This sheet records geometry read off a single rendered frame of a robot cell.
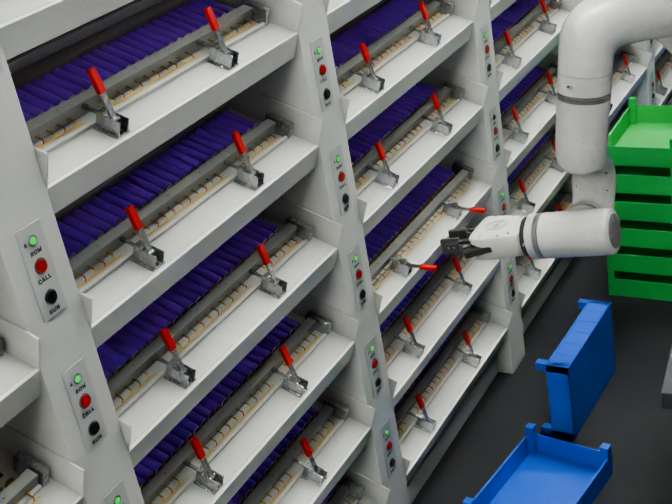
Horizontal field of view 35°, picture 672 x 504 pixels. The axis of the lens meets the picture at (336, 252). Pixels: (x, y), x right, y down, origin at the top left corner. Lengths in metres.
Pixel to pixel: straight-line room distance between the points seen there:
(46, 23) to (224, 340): 0.60
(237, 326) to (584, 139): 0.66
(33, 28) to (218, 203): 0.46
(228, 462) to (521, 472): 0.92
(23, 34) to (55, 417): 0.47
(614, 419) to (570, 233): 0.81
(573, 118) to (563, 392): 0.85
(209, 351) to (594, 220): 0.71
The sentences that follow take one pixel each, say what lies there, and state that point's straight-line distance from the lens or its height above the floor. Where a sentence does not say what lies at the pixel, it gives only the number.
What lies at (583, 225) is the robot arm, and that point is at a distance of 1.93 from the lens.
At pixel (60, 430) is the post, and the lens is 1.42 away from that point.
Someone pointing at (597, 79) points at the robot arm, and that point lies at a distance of 1.83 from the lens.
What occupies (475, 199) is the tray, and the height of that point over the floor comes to 0.54.
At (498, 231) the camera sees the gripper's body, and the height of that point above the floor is 0.69.
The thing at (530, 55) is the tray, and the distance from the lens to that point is 2.79.
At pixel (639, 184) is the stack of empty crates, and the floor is 0.35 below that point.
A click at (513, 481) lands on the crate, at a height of 0.00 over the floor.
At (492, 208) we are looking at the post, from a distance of 2.59.
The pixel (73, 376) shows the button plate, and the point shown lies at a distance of 1.41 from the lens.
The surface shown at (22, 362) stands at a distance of 1.38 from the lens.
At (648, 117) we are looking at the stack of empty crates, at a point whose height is 0.42.
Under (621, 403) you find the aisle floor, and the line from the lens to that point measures 2.70.
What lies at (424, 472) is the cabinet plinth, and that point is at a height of 0.03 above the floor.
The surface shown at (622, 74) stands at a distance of 3.72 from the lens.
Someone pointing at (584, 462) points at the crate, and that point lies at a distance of 2.51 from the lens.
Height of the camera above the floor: 1.58
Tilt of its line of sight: 26 degrees down
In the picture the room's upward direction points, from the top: 11 degrees counter-clockwise
